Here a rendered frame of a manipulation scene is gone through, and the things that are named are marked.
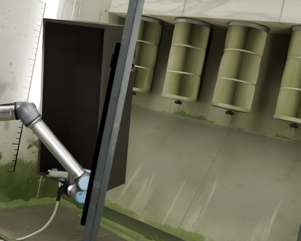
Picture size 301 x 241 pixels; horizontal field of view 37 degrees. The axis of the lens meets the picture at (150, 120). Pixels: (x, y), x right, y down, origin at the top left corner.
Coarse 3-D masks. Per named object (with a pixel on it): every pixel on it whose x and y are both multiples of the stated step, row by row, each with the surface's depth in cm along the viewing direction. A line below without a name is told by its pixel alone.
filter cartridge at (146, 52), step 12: (144, 24) 433; (156, 24) 434; (144, 36) 433; (156, 36) 437; (144, 48) 434; (156, 48) 441; (144, 60) 435; (144, 72) 436; (144, 84) 438; (132, 96) 451
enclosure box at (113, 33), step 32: (64, 32) 344; (96, 32) 343; (64, 64) 351; (96, 64) 347; (64, 96) 359; (96, 96) 352; (128, 96) 328; (64, 128) 366; (96, 128) 356; (128, 128) 336
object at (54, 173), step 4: (52, 172) 311; (56, 172) 313; (60, 172) 315; (64, 172) 317; (48, 176) 310; (52, 176) 312; (56, 176) 313; (60, 176) 315; (64, 176) 316; (60, 188) 317; (60, 192) 317; (60, 196) 318; (56, 200) 318
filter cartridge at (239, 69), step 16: (240, 32) 364; (256, 32) 363; (240, 48) 365; (256, 48) 364; (224, 64) 371; (240, 64) 363; (256, 64) 367; (224, 80) 368; (240, 80) 363; (256, 80) 373; (224, 96) 367; (240, 96) 364
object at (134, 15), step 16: (144, 0) 195; (128, 16) 194; (128, 32) 193; (128, 48) 193; (128, 64) 195; (128, 80) 197; (112, 96) 196; (112, 112) 195; (112, 128) 195; (112, 144) 197; (112, 160) 199; (96, 176) 198; (96, 192) 197; (96, 208) 197; (96, 224) 198; (96, 240) 201
